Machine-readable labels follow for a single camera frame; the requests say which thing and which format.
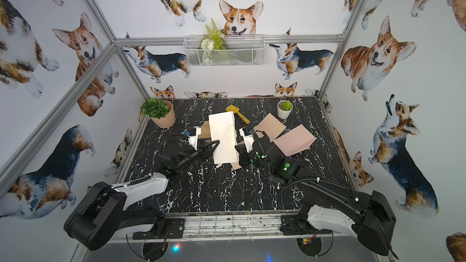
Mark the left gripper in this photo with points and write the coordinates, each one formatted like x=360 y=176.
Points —
x=203 y=148

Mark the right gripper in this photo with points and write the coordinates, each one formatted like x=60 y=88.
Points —
x=243 y=153

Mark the brown kraft envelope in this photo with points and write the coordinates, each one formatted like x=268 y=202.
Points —
x=205 y=131

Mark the cream letter paper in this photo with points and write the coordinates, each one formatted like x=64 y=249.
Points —
x=271 y=126
x=236 y=166

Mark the white envelope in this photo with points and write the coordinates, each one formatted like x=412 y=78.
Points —
x=222 y=129

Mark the pink envelope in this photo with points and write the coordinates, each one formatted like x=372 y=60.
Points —
x=295 y=141

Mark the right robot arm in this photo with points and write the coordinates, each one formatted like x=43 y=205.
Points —
x=326 y=205

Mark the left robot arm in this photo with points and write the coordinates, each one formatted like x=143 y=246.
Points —
x=101 y=215

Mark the yellow toy shovel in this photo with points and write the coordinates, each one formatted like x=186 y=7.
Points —
x=236 y=110

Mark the small plant in white pot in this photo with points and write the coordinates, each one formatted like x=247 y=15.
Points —
x=284 y=109

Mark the green plant in terracotta pot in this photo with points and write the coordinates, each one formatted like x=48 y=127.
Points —
x=160 y=111

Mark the fern and white flower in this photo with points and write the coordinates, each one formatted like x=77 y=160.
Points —
x=213 y=47

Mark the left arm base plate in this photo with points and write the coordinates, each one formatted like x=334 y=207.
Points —
x=171 y=227

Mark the aluminium front rail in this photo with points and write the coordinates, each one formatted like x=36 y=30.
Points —
x=236 y=226

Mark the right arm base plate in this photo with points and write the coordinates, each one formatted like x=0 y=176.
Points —
x=297 y=225

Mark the white wire basket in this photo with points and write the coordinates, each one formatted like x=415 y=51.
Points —
x=229 y=51

